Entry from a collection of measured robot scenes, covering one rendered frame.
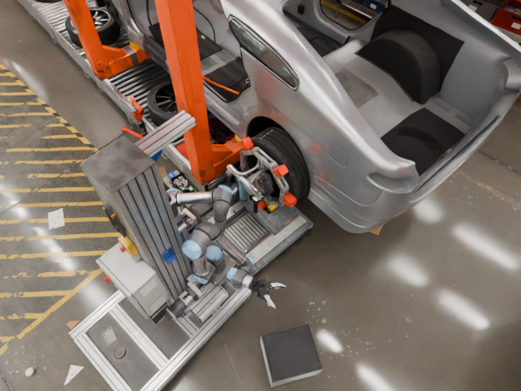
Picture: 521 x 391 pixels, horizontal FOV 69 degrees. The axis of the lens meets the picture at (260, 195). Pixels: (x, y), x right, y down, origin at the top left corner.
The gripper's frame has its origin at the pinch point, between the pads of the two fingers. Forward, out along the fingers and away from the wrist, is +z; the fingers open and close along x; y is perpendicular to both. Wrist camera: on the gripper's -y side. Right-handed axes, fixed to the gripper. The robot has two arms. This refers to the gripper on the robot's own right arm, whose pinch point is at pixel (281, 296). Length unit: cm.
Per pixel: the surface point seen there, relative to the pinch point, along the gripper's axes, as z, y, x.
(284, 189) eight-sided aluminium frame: -36, 15, -91
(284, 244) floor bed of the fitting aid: -28, 103, -102
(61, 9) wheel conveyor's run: -483, 68, -288
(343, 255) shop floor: 28, 107, -123
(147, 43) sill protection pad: -249, 8, -198
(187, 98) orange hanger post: -117, -44, -82
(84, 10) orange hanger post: -293, -27, -165
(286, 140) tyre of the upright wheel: -50, -10, -117
